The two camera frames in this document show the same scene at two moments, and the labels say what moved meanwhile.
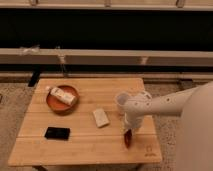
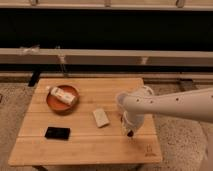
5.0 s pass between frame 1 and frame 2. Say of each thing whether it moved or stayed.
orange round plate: stayed
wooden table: stayed
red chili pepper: moved
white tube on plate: stayed
